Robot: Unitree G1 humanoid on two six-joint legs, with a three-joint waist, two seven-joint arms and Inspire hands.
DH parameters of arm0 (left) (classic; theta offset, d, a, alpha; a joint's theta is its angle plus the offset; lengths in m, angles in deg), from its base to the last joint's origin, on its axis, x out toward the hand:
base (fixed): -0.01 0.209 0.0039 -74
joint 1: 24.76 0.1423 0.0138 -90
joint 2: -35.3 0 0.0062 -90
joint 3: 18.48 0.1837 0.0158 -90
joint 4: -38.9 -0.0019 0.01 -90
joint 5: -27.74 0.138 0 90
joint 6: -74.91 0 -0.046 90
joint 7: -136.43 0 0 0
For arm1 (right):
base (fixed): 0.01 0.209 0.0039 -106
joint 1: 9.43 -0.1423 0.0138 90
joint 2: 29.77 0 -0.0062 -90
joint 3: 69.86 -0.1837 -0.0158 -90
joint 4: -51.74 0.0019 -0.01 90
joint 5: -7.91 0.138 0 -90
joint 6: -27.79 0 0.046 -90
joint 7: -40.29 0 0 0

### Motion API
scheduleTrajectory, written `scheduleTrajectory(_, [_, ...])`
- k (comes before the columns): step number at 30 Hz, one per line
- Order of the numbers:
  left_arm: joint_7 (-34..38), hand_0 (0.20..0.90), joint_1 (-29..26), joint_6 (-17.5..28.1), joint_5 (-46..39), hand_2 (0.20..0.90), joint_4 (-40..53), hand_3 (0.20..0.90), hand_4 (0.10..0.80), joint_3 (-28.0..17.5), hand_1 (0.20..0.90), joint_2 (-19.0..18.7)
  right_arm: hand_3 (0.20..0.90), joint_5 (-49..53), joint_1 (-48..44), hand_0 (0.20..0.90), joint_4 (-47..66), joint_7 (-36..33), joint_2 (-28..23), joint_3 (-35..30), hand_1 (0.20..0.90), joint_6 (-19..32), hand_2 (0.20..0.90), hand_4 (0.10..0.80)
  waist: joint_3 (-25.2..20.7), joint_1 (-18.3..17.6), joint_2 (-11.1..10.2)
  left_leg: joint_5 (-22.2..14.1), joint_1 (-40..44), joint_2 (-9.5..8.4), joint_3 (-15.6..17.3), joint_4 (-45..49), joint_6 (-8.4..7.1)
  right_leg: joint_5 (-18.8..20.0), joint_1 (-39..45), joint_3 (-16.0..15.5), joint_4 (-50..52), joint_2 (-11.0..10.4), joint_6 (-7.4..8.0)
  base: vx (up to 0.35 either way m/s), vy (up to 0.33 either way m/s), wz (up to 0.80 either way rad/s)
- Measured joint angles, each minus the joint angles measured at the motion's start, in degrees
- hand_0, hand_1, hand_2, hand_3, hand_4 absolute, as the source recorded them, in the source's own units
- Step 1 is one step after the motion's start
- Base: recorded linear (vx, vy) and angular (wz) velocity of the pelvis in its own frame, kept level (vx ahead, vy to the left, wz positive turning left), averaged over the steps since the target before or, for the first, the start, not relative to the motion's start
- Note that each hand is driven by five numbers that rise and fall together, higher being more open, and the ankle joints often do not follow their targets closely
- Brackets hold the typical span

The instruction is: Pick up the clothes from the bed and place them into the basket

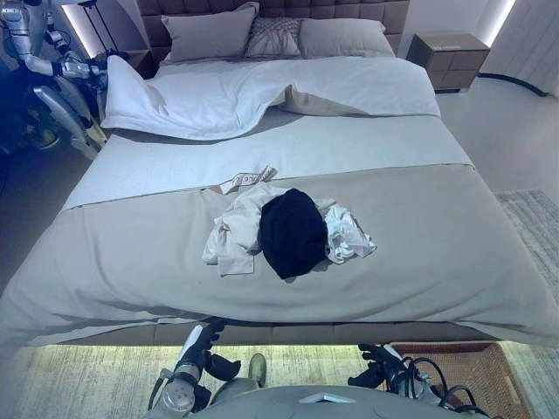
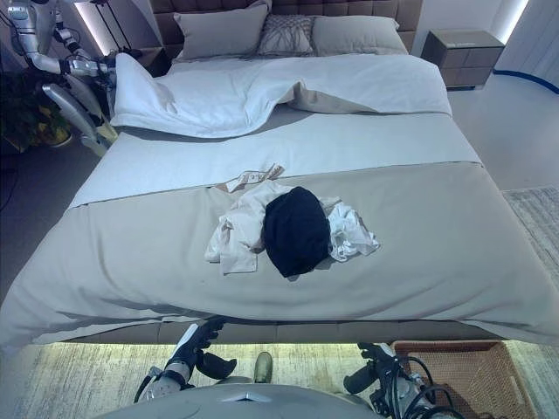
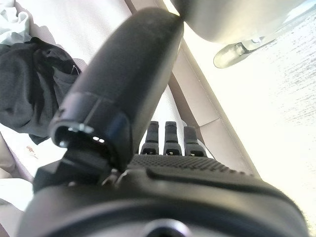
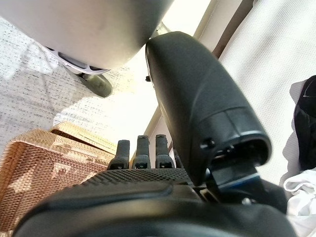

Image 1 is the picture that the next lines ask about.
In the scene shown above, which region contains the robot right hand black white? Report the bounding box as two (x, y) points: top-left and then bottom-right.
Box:
(347, 342), (414, 388)

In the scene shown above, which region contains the robot left hand black white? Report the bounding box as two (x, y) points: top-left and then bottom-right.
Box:
(177, 319), (244, 381)

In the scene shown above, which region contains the white garment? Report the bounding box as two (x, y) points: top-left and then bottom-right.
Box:
(321, 203), (378, 265)

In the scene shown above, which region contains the black garment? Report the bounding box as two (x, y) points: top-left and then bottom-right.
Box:
(259, 188), (328, 281)

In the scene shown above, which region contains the brown wicker basket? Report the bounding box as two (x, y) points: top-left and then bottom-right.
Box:
(386, 341), (536, 419)

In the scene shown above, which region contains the beige bed cover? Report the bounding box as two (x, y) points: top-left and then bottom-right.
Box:
(0, 163), (559, 350)

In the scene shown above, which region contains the pale bed sheet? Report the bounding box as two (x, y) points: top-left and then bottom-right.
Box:
(56, 111), (475, 207)

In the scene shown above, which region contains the bed with grey cover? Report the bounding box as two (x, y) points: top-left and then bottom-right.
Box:
(56, 0), (503, 348)

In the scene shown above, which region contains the grey woven rug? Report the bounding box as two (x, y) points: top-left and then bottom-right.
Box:
(0, 187), (559, 419)

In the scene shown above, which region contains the robot grey torso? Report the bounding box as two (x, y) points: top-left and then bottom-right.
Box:
(143, 383), (490, 419)

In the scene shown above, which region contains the cream shirt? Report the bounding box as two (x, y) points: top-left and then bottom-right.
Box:
(200, 182), (338, 278)

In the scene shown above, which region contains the printed beige cloth strip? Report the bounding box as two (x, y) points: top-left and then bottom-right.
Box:
(211, 163), (280, 196)

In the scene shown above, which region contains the white duvet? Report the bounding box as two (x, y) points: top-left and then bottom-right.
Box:
(100, 54), (442, 141)

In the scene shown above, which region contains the silver humanoid robot bystander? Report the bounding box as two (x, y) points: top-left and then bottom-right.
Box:
(0, 0), (110, 155)

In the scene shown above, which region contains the brown nightstand with drawers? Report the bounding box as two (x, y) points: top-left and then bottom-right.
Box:
(124, 48), (155, 80)
(406, 32), (491, 94)

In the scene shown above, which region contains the large beige pillow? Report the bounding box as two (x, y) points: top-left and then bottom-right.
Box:
(160, 2), (261, 65)
(299, 17), (397, 59)

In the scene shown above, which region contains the patterned beige cushion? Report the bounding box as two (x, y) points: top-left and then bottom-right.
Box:
(244, 17), (305, 60)

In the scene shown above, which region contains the black tripod stand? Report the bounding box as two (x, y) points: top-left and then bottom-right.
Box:
(78, 0), (120, 57)

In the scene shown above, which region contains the white sheer curtain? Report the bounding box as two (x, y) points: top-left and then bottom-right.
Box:
(491, 0), (559, 95)

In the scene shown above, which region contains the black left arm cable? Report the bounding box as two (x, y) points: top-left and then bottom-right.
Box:
(149, 373), (176, 412)

